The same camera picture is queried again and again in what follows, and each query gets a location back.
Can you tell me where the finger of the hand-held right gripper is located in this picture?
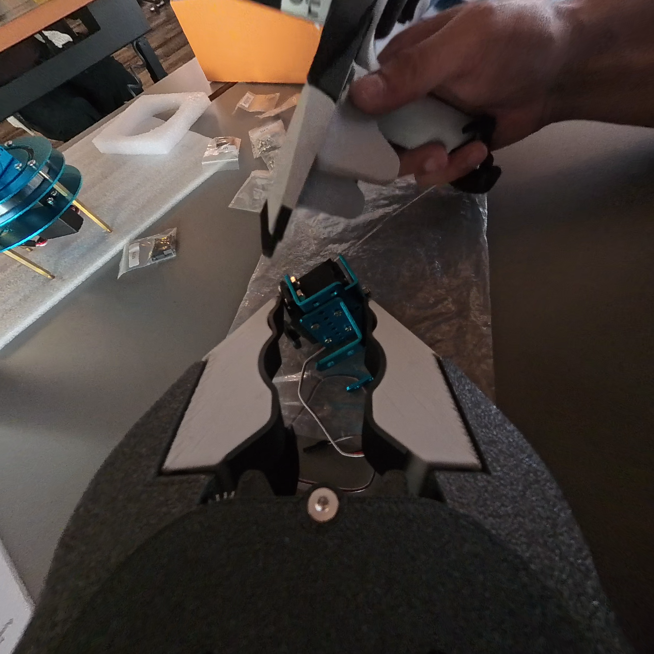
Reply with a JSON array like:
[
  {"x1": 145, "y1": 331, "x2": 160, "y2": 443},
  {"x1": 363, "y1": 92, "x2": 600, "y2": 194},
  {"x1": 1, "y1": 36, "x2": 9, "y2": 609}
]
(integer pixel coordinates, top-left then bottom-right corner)
[
  {"x1": 260, "y1": 82, "x2": 340, "y2": 258},
  {"x1": 299, "y1": 97, "x2": 402, "y2": 219}
]

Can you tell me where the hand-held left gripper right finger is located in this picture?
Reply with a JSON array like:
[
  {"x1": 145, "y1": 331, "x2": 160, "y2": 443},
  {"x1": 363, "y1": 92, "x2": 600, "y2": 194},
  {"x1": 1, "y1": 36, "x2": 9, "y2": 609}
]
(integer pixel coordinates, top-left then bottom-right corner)
[{"x1": 358, "y1": 299, "x2": 485, "y2": 496}]

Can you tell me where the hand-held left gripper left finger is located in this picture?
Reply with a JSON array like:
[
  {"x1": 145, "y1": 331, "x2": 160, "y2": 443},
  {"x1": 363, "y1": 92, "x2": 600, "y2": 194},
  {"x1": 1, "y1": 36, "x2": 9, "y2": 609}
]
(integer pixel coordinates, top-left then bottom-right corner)
[{"x1": 161, "y1": 299, "x2": 299, "y2": 478}]

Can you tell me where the servo cable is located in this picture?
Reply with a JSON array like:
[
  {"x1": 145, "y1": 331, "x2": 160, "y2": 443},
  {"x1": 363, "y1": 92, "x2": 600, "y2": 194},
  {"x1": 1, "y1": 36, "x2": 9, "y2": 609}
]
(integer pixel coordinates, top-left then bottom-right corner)
[{"x1": 294, "y1": 350, "x2": 381, "y2": 495}]

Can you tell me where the blue servo bracket assembly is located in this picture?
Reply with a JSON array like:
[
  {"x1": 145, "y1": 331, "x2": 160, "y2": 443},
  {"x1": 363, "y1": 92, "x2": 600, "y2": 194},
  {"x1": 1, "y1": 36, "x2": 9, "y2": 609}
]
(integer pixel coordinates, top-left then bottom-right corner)
[{"x1": 278, "y1": 254, "x2": 376, "y2": 394}]

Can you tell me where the blue toy robot arm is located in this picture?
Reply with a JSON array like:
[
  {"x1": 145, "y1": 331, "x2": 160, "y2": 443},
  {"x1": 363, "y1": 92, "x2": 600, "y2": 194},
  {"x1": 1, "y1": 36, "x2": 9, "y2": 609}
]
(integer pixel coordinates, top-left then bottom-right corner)
[{"x1": 0, "y1": 135, "x2": 113, "y2": 279}]

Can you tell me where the person's right forearm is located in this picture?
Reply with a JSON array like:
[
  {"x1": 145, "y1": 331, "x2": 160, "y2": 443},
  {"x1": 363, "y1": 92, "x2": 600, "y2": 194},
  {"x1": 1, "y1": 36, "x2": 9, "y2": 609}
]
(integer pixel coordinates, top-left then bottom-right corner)
[{"x1": 557, "y1": 0, "x2": 654, "y2": 128}]

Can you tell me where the grey desk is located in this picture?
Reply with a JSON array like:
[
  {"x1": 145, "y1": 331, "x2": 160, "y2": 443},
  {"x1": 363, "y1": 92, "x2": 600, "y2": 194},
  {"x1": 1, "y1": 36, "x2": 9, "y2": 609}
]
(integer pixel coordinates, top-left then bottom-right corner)
[{"x1": 0, "y1": 79, "x2": 654, "y2": 654}]

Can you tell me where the person's right hand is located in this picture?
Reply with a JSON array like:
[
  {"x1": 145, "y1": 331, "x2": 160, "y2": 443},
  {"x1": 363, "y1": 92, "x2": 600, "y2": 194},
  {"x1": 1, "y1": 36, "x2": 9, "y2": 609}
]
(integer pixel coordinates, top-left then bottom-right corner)
[{"x1": 349, "y1": 0, "x2": 568, "y2": 187}]

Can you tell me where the pile of small screw bags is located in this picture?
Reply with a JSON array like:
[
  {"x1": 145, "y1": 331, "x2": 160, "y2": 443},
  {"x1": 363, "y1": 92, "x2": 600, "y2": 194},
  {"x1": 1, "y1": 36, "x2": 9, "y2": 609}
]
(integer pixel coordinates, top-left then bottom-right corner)
[{"x1": 201, "y1": 91, "x2": 302, "y2": 211}]

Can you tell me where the orange cardboard box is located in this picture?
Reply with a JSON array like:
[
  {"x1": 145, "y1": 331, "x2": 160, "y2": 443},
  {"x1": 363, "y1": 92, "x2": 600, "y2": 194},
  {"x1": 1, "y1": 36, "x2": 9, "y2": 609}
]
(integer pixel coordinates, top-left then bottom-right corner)
[{"x1": 170, "y1": 0, "x2": 324, "y2": 84}]

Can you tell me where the large clear plastic bag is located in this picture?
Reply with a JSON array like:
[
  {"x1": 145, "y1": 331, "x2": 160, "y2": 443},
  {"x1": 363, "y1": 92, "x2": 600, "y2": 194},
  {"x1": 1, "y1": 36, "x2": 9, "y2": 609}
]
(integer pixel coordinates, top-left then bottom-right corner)
[{"x1": 232, "y1": 179, "x2": 496, "y2": 491}]

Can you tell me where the small bag of black parts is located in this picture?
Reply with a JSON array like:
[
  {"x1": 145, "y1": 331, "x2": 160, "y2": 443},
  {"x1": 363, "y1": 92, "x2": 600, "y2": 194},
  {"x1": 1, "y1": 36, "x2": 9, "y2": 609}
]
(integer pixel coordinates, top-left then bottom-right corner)
[{"x1": 118, "y1": 227, "x2": 178, "y2": 279}]

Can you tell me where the white foam block with hole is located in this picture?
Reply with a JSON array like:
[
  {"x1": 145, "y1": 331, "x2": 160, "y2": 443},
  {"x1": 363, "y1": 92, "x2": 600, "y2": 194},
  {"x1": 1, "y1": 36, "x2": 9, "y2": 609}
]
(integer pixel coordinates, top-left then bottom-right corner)
[{"x1": 92, "y1": 91, "x2": 211, "y2": 155}]

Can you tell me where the white foam sheet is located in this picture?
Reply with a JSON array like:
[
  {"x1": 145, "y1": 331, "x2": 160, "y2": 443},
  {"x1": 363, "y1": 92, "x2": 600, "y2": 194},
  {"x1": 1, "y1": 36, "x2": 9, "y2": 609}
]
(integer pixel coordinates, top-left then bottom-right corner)
[{"x1": 0, "y1": 56, "x2": 266, "y2": 351}]

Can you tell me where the background desk with dark frame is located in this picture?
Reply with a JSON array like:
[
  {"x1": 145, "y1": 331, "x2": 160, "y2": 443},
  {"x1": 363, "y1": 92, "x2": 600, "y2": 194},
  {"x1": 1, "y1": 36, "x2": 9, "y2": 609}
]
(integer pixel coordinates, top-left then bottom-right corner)
[{"x1": 0, "y1": 0, "x2": 150, "y2": 121}]

